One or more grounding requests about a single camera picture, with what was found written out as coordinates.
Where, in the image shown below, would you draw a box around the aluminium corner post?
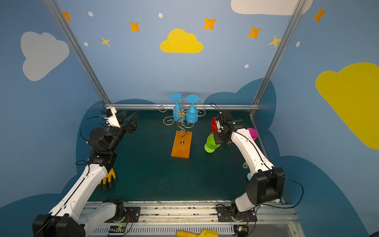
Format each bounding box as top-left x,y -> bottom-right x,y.
44,0 -> 112,107
252,0 -> 307,106

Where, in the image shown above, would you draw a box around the yellow black work glove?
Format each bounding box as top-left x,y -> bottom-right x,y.
98,169 -> 117,191

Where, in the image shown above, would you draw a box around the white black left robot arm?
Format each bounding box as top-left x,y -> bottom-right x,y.
32,107 -> 139,237

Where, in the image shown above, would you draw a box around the gold wire glass rack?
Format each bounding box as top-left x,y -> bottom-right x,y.
159,102 -> 206,134

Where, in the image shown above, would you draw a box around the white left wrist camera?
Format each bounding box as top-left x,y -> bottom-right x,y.
101,106 -> 120,128

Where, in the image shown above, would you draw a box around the pink wine glass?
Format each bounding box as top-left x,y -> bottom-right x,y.
248,128 -> 259,141

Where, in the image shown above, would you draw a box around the aluminium left corner post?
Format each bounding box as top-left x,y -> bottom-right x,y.
44,0 -> 112,107

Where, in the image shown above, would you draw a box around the yellow tool at front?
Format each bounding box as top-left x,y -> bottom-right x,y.
176,229 -> 219,237

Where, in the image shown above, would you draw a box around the red wine glass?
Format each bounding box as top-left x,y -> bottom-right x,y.
211,117 -> 218,132

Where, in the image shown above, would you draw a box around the aluminium front base rails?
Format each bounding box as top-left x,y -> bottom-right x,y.
59,200 -> 306,237

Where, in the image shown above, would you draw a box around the aluminium right corner post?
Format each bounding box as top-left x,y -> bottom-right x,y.
252,0 -> 307,106

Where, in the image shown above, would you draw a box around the orange wooden rack base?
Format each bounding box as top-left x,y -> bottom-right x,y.
171,130 -> 192,159

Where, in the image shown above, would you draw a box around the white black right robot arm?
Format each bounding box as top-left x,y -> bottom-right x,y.
214,111 -> 285,215

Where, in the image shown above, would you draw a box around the blue wine glass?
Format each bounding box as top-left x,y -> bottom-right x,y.
186,94 -> 199,124
170,93 -> 186,122

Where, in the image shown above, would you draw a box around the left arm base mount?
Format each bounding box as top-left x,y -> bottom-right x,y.
103,198 -> 141,223

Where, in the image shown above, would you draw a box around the green wine glass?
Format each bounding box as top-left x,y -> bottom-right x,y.
204,133 -> 220,153

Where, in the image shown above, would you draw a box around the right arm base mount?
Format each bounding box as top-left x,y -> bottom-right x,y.
215,203 -> 257,222

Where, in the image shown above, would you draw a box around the aluminium back frame rail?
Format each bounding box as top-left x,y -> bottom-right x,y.
104,103 -> 260,111

